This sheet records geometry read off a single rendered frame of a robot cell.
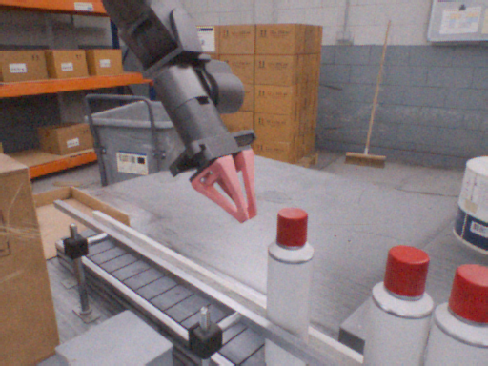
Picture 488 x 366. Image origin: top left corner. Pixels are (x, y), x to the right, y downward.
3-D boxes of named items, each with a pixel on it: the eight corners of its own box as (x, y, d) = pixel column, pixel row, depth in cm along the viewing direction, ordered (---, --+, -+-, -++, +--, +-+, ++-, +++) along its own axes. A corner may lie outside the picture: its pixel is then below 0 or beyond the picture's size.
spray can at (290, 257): (315, 362, 50) (326, 212, 43) (289, 387, 47) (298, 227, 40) (281, 342, 54) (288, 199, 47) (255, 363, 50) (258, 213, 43)
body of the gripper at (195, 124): (260, 140, 50) (233, 91, 51) (199, 155, 43) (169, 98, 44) (232, 165, 55) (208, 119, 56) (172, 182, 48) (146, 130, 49)
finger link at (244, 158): (283, 201, 47) (245, 133, 49) (242, 218, 42) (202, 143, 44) (250, 222, 52) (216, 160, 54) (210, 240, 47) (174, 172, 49)
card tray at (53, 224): (131, 230, 97) (129, 214, 95) (13, 273, 79) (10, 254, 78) (72, 198, 116) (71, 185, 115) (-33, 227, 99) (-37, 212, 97)
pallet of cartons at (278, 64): (318, 162, 442) (329, 25, 394) (293, 185, 374) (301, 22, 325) (223, 150, 494) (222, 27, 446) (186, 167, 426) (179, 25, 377)
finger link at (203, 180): (289, 198, 48) (252, 132, 49) (249, 215, 43) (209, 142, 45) (254, 219, 53) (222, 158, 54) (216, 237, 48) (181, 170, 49)
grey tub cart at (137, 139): (146, 192, 356) (136, 80, 323) (213, 198, 342) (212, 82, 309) (88, 235, 276) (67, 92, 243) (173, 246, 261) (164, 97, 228)
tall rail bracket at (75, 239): (121, 301, 70) (111, 214, 65) (81, 321, 65) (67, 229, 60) (111, 294, 72) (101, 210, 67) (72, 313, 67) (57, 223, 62)
